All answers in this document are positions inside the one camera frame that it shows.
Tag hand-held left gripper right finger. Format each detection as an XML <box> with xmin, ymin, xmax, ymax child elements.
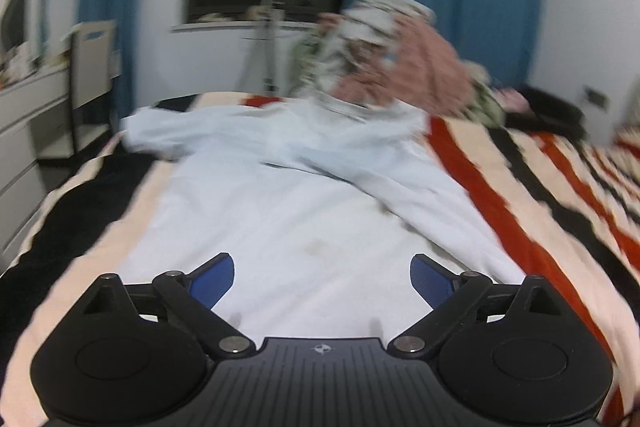
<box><xmin>387</xmin><ymin>253</ymin><xmax>568</xmax><ymax>360</ymax></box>

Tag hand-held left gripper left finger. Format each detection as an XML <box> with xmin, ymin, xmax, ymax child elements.
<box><xmin>80</xmin><ymin>252</ymin><xmax>257</xmax><ymax>360</ymax></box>

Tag white shirt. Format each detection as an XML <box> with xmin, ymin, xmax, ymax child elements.
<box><xmin>112</xmin><ymin>99</ymin><xmax>526</xmax><ymax>340</ymax></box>

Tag pile of clothes and blankets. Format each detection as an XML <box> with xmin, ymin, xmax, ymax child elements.
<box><xmin>332</xmin><ymin>12</ymin><xmax>481</xmax><ymax>118</ymax></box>

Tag striped fleece blanket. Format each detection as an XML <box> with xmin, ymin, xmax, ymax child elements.
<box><xmin>0</xmin><ymin>92</ymin><xmax>640</xmax><ymax>427</ymax></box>

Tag pale green garment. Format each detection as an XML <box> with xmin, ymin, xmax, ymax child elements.
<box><xmin>467</xmin><ymin>72</ymin><xmax>506</xmax><ymax>128</ymax></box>

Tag small pink garment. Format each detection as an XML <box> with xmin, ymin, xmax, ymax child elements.
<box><xmin>500</xmin><ymin>88</ymin><xmax>531</xmax><ymax>112</ymax></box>

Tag black armchair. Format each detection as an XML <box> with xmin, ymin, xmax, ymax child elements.
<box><xmin>505</xmin><ymin>84</ymin><xmax>588</xmax><ymax>140</ymax></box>

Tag green patterned fleece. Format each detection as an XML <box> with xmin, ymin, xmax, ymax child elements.
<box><xmin>290</xmin><ymin>32</ymin><xmax>326</xmax><ymax>98</ymax></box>

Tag white dresser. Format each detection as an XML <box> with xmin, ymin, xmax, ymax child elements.
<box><xmin>0</xmin><ymin>64</ymin><xmax>73</xmax><ymax>263</ymax></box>

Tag black and white chair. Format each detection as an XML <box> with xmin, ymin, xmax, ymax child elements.
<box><xmin>67</xmin><ymin>19</ymin><xmax>121</xmax><ymax>158</ymax></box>

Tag garment steamer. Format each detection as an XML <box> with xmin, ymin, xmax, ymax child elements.
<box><xmin>235</xmin><ymin>0</ymin><xmax>286</xmax><ymax>95</ymax></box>

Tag white windowsill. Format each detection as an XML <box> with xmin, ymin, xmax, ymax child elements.
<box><xmin>170</xmin><ymin>19</ymin><xmax>321</xmax><ymax>34</ymax></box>

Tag crumpled patterned cloth pile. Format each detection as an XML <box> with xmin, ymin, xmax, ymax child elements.
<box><xmin>315</xmin><ymin>0</ymin><xmax>436</xmax><ymax>108</ymax></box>

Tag group of cosmetic bottles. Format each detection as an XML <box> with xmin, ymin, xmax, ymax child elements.
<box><xmin>0</xmin><ymin>39</ymin><xmax>71</xmax><ymax>88</ymax></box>

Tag wavy vanity mirror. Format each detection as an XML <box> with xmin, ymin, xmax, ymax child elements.
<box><xmin>0</xmin><ymin>0</ymin><xmax>51</xmax><ymax>58</ymax></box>

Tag dark wall outlet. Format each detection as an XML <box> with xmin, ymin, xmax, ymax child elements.
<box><xmin>582</xmin><ymin>85</ymin><xmax>610</xmax><ymax>110</ymax></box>

